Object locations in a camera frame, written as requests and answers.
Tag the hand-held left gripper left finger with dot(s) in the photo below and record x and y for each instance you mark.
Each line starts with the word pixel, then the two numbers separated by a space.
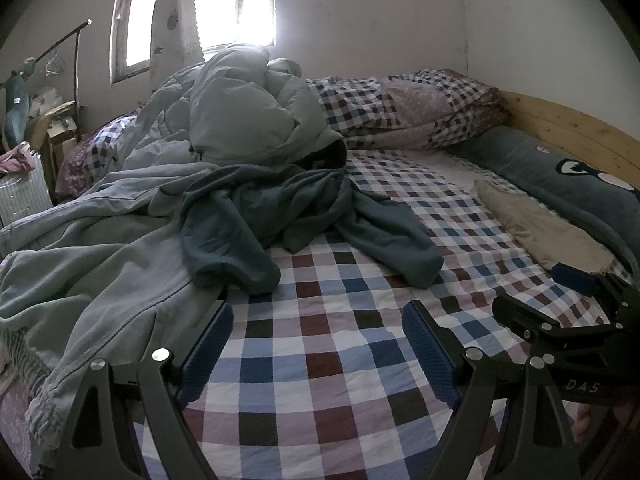
pixel 210 345

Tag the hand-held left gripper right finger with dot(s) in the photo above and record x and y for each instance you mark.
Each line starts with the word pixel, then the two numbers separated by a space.
pixel 430 350

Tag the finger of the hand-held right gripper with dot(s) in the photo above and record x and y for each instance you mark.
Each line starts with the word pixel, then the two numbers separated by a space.
pixel 575 277
pixel 525 317

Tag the pale grey-green knit garment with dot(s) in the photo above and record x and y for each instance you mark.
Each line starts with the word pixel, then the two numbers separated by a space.
pixel 100 300

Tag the dark teal sweatshirt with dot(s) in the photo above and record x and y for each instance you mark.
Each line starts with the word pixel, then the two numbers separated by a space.
pixel 310 210

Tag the black clothes rack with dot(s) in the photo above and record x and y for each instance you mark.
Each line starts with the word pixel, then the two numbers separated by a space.
pixel 76 70

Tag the clothes hanger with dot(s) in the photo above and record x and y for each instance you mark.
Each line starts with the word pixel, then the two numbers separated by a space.
pixel 56 64

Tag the person's right hand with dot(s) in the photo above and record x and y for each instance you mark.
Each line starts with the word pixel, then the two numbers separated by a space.
pixel 583 425

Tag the beige folded cloth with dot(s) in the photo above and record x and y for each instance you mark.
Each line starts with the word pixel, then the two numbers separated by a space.
pixel 540 225

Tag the dark teal cartoon long pillow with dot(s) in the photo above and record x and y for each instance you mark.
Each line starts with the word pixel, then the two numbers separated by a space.
pixel 550 175

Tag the light blue hoodie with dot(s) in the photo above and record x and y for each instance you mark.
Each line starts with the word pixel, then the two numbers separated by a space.
pixel 100 195

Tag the floral checkered pillow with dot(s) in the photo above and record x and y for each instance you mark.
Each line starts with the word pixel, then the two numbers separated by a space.
pixel 95 155

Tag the pale grey duvet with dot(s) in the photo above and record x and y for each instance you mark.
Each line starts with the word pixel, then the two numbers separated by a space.
pixel 240 105

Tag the checkered folded quilt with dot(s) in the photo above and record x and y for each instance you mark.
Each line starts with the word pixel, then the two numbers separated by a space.
pixel 400 105

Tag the pink cloth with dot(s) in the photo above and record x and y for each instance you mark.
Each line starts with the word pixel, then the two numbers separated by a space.
pixel 15 160

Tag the wooden chair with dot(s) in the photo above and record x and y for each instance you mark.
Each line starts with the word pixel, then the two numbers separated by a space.
pixel 47 125

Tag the white plastic bag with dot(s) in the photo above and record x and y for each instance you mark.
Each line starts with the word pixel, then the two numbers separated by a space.
pixel 46 100

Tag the teal plush toy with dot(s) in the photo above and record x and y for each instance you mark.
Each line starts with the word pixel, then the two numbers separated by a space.
pixel 17 100

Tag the white printed curtain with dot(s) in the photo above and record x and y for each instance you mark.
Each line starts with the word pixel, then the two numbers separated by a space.
pixel 177 25

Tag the window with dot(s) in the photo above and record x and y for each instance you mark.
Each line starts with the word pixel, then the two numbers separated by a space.
pixel 135 20

